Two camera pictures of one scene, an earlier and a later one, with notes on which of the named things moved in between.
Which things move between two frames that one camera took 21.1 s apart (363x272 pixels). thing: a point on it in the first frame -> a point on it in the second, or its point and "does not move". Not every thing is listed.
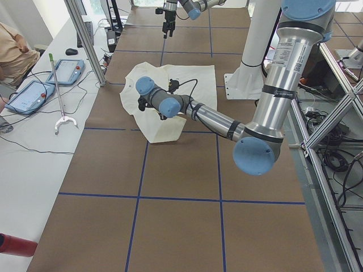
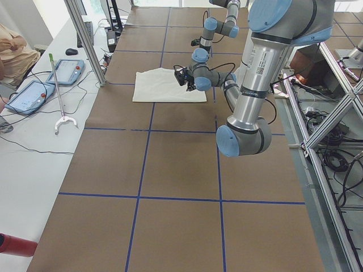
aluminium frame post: (87, 41) does not move
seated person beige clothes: (16, 59) does not move
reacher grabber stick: (64, 118) does not move
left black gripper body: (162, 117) -> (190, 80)
